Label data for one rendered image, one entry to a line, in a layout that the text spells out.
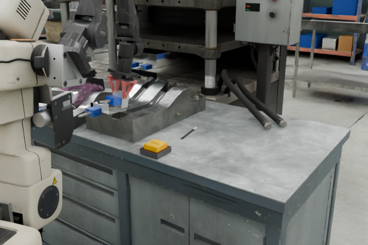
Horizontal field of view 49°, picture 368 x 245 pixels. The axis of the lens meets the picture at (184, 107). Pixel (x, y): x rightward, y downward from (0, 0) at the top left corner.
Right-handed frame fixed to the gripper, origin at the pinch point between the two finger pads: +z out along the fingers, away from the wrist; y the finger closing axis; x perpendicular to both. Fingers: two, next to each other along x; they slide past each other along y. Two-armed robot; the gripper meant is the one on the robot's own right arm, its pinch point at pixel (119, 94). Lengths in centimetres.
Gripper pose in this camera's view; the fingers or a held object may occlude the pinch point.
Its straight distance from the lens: 152.9
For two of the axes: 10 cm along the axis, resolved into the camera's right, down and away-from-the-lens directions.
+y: -8.1, -3.0, 5.1
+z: -1.9, 9.5, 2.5
